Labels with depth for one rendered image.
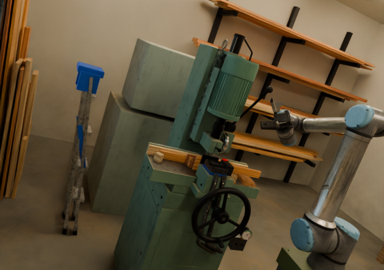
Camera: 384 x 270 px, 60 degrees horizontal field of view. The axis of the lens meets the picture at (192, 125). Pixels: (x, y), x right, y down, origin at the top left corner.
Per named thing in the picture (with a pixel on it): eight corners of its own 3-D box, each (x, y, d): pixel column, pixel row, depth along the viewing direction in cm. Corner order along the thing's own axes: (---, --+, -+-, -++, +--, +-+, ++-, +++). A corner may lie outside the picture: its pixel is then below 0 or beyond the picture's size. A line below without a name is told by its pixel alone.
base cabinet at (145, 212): (120, 324, 175) (160, 208, 160) (112, 252, 227) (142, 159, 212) (196, 324, 192) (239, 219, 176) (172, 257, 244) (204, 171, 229)
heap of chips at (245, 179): (243, 185, 172) (245, 180, 172) (234, 174, 184) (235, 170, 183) (257, 187, 176) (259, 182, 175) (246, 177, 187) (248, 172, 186)
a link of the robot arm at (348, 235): (354, 263, 165) (369, 234, 161) (328, 261, 159) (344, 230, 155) (333, 243, 179) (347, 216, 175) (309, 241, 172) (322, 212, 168)
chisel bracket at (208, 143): (206, 154, 172) (211, 139, 170) (198, 145, 184) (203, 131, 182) (219, 157, 174) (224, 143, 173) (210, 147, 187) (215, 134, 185)
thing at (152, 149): (146, 154, 168) (149, 145, 167) (146, 153, 170) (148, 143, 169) (245, 174, 190) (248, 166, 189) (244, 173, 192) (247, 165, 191)
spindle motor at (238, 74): (213, 116, 162) (235, 55, 155) (202, 107, 178) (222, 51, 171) (243, 125, 168) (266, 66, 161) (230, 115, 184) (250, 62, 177)
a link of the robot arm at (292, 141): (280, 135, 203) (283, 149, 198) (275, 125, 193) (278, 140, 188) (295, 131, 200) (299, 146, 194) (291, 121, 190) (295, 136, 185)
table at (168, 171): (152, 190, 145) (156, 178, 144) (142, 162, 172) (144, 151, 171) (265, 209, 167) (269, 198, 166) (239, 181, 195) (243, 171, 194)
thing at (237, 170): (158, 158, 168) (160, 150, 168) (157, 156, 170) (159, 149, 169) (259, 178, 192) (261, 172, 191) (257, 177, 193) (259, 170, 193)
